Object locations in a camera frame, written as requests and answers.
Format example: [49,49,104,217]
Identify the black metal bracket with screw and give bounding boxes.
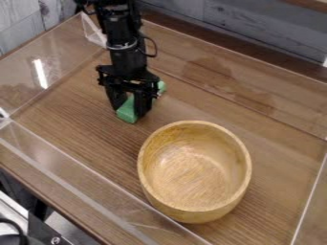
[26,214,73,245]

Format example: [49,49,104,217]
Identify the clear acrylic tray walls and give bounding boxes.
[0,9,327,245]

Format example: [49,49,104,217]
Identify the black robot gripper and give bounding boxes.
[96,38,160,118]

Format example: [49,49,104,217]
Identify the green rectangular block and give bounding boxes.
[116,80,165,123]

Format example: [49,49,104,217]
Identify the brown wooden bowl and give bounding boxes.
[136,121,252,224]

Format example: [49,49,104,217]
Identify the black cable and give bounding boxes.
[0,217,29,245]

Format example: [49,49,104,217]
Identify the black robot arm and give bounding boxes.
[74,0,160,119]

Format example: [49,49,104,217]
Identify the clear acrylic corner bracket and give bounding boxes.
[80,12,105,48]

